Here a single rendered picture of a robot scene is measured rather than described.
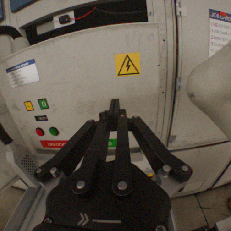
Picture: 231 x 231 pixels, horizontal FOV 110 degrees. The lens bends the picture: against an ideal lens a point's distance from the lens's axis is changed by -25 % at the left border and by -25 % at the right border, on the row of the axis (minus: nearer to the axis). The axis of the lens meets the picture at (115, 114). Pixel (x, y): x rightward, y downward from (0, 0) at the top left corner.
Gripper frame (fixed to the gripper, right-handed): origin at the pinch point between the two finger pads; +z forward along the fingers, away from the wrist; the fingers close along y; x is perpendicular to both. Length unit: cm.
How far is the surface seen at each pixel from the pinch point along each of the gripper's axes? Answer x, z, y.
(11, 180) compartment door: -38, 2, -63
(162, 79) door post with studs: -0.1, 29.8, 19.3
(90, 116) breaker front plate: -4.5, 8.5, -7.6
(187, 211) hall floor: -123, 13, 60
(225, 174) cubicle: -90, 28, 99
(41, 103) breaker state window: 0.8, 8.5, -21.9
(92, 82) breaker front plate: 4.5, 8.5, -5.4
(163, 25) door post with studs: 22.1, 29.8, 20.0
